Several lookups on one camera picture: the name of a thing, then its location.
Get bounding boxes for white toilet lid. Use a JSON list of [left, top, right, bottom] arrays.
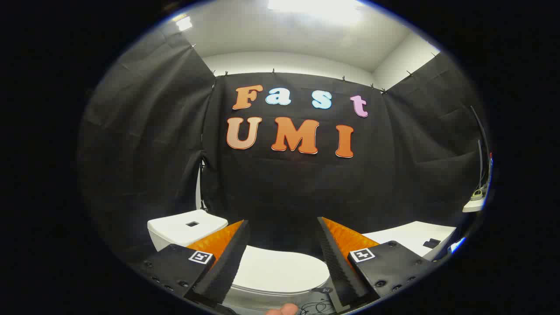
[[231, 245, 333, 295]]

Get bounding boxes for white cabinet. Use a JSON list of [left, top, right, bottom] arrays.
[[362, 221, 458, 259]]

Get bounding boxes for large ceiling light panel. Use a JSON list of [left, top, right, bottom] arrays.
[[267, 0, 364, 22]]

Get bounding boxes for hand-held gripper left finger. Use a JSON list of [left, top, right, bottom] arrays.
[[131, 220, 251, 309]]

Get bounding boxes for black backdrop cloth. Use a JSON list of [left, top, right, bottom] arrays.
[[77, 31, 490, 263]]

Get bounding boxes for tangled black cables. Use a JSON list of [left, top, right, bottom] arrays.
[[297, 300, 337, 315]]

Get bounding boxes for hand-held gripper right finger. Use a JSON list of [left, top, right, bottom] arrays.
[[317, 217, 438, 309]]

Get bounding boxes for white toilet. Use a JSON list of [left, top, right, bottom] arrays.
[[147, 209, 337, 315]]

